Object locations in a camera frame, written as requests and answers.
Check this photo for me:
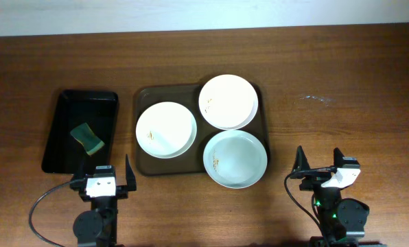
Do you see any black rectangular water tray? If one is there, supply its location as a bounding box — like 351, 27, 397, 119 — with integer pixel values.
41, 89, 119, 174

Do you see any brown plastic serving tray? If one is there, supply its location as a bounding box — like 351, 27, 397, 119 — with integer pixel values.
132, 83, 271, 177

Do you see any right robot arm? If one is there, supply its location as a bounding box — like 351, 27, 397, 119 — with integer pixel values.
283, 146, 383, 247

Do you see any white plate top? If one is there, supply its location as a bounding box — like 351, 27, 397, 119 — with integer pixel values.
198, 74, 259, 130

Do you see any pale blue plate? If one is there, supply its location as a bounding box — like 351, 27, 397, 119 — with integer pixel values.
202, 130, 268, 189

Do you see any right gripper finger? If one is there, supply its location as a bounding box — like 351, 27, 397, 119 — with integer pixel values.
292, 145, 310, 172
334, 148, 345, 168

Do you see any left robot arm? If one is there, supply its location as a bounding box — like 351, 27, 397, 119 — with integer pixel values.
70, 157, 137, 247

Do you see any white plate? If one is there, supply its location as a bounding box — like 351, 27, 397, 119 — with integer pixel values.
198, 74, 259, 130
135, 102, 198, 159

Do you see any green and yellow sponge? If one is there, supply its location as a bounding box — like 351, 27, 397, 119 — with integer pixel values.
70, 123, 105, 156

